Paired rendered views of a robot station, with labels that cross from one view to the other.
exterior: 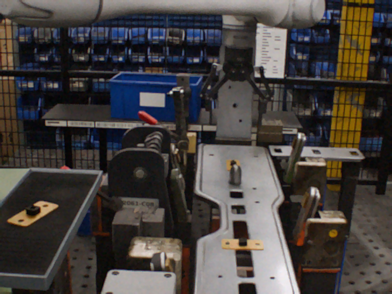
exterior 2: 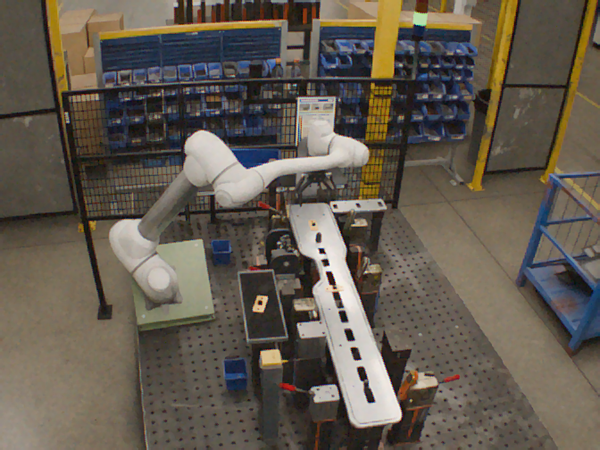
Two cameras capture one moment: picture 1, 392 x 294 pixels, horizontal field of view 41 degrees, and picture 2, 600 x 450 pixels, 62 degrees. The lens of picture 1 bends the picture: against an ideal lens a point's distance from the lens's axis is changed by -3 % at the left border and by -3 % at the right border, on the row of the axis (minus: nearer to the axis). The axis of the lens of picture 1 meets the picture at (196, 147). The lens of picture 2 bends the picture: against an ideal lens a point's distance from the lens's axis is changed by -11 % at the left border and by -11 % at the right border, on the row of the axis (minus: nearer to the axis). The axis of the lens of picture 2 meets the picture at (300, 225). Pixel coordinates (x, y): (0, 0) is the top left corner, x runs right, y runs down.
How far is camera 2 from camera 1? 1.37 m
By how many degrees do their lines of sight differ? 20
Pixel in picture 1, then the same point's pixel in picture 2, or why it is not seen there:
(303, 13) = (358, 162)
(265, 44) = not seen: hidden behind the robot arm
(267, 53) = not seen: hidden behind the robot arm
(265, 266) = (347, 300)
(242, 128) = (311, 190)
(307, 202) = (363, 264)
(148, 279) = (313, 325)
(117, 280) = (303, 328)
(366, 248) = (387, 255)
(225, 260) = (329, 299)
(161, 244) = (307, 302)
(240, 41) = not seen: hidden behind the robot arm
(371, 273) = (391, 275)
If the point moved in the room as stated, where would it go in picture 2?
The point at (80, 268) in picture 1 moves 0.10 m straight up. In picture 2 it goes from (228, 290) to (227, 274)
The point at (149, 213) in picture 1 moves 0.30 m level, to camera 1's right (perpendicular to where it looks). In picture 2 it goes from (293, 282) to (364, 276)
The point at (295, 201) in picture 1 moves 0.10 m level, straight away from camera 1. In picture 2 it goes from (353, 252) to (351, 238)
